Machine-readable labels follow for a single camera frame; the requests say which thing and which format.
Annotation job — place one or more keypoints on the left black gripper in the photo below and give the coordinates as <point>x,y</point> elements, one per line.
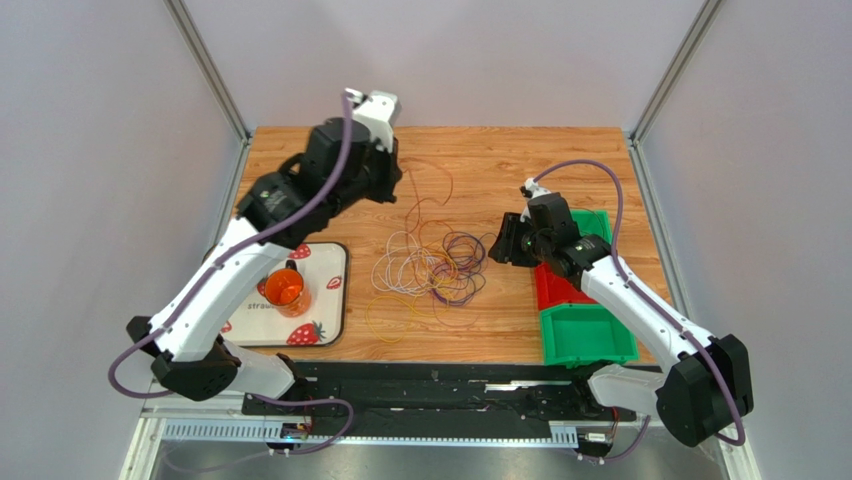
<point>392,172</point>

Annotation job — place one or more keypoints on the aluminium frame post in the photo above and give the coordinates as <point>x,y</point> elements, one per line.
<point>193,38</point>
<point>689,45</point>

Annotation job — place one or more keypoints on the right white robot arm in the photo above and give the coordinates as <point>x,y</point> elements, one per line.
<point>704,382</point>

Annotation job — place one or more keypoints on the far green plastic bin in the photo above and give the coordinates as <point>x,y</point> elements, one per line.
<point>593,222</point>

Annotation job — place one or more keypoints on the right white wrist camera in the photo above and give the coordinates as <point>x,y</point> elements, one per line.
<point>530,190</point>

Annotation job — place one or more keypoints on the orange glass mug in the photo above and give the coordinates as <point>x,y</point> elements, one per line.
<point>287,291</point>

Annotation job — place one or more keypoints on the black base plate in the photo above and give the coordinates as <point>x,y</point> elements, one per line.
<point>441,397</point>

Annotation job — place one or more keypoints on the left aluminium frame post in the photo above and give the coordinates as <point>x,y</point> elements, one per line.
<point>193,38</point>

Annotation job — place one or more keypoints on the near green plastic bin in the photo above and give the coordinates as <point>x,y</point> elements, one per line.
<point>575,335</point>

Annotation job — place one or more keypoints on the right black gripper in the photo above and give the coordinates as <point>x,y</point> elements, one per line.
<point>509,241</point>

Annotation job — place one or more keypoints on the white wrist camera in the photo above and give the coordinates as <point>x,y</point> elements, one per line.
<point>530,190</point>
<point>378,112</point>

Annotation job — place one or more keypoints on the grey slotted cable duct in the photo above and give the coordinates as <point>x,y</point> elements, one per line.
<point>280,432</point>

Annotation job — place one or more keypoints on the red plastic bin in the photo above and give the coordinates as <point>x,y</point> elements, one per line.
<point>552,290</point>

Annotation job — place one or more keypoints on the right aluminium frame post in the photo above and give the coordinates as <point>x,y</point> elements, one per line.
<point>689,45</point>

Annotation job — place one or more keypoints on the green plastic bin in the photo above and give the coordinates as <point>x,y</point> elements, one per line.
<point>575,335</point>
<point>593,222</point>

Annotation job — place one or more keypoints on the strawberry pattern tray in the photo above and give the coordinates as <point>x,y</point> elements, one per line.
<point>256,323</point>

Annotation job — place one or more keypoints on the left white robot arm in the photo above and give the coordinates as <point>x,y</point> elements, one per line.
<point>344,162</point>

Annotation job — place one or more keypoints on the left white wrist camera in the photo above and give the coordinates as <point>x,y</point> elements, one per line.
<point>378,112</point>

